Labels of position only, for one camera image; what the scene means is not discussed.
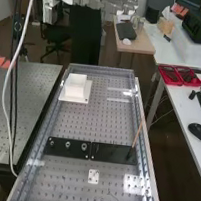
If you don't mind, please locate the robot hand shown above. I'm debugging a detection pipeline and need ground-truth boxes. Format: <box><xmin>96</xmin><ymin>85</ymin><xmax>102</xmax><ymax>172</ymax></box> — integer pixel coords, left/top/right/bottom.
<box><xmin>40</xmin><ymin>0</ymin><xmax>61</xmax><ymax>27</ymax></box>

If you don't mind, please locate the black office chair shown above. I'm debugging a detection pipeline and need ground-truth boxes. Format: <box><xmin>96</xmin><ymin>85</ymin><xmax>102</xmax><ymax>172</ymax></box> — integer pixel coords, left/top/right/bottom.
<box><xmin>36</xmin><ymin>21</ymin><xmax>74</xmax><ymax>67</ymax></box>

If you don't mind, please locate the dark keyboard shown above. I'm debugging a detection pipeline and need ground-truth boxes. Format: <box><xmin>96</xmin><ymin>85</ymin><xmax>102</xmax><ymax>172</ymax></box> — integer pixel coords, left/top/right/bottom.
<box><xmin>114</xmin><ymin>21</ymin><xmax>140</xmax><ymax>42</ymax></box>

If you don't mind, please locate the small white box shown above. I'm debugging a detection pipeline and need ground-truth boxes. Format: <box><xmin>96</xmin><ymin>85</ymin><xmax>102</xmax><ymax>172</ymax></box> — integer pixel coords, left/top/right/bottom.
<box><xmin>62</xmin><ymin>72</ymin><xmax>89</xmax><ymax>100</ymax></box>

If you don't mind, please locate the white mouse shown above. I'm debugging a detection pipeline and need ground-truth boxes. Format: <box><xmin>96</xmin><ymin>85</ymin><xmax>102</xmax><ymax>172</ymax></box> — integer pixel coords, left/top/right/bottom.
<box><xmin>121</xmin><ymin>38</ymin><xmax>133</xmax><ymax>46</ymax></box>

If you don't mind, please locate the wooden desk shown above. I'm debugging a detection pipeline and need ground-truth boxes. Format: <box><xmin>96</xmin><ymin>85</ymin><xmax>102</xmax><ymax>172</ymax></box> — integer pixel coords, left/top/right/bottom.
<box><xmin>107</xmin><ymin>14</ymin><xmax>160</xmax><ymax>73</ymax></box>

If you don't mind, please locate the clear box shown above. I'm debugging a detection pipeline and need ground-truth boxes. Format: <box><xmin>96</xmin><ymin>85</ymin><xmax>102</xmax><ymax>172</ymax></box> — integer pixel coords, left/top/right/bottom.
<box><xmin>7</xmin><ymin>57</ymin><xmax>178</xmax><ymax>201</ymax></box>

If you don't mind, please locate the long white desk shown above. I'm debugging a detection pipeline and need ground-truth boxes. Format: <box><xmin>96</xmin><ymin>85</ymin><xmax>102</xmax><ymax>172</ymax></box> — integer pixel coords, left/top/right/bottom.
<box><xmin>139</xmin><ymin>21</ymin><xmax>201</xmax><ymax>71</ymax></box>

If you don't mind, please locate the red tray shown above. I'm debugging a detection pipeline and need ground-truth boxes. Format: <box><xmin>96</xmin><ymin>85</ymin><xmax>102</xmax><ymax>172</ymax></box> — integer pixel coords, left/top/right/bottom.
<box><xmin>174</xmin><ymin>65</ymin><xmax>201</xmax><ymax>88</ymax></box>
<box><xmin>156</xmin><ymin>63</ymin><xmax>186</xmax><ymax>87</ymax></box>

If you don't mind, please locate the thin stick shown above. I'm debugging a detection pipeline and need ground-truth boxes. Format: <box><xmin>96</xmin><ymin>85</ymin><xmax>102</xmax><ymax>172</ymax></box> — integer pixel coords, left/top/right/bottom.
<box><xmin>126</xmin><ymin>115</ymin><xmax>147</xmax><ymax>161</ymax></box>

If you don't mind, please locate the black plate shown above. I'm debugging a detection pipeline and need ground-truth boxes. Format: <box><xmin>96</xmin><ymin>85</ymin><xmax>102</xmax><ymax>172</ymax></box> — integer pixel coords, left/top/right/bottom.
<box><xmin>43</xmin><ymin>135</ymin><xmax>140</xmax><ymax>167</ymax></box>

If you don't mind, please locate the small square metal plate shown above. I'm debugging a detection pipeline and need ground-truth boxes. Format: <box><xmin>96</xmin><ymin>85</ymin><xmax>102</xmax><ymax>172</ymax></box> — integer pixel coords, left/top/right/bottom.
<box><xmin>87</xmin><ymin>169</ymin><xmax>101</xmax><ymax>186</ymax></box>

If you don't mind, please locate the black mouse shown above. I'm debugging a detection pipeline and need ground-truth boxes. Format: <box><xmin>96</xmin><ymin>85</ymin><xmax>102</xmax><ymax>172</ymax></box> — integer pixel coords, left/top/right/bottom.
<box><xmin>186</xmin><ymin>121</ymin><xmax>201</xmax><ymax>144</ymax></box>

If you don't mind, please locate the white cable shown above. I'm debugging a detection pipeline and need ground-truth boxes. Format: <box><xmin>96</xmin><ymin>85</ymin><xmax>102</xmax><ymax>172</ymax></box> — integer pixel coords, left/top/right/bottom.
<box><xmin>0</xmin><ymin>0</ymin><xmax>44</xmax><ymax>179</ymax></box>

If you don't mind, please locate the flat white base plate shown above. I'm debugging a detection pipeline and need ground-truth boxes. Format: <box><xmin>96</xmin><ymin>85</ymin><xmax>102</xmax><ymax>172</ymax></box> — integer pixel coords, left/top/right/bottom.
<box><xmin>57</xmin><ymin>76</ymin><xmax>94</xmax><ymax>105</ymax></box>

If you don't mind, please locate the black cable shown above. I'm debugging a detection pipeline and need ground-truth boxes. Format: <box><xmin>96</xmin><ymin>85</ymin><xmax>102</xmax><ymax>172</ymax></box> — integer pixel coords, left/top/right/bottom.
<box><xmin>0</xmin><ymin>38</ymin><xmax>27</xmax><ymax>158</ymax></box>

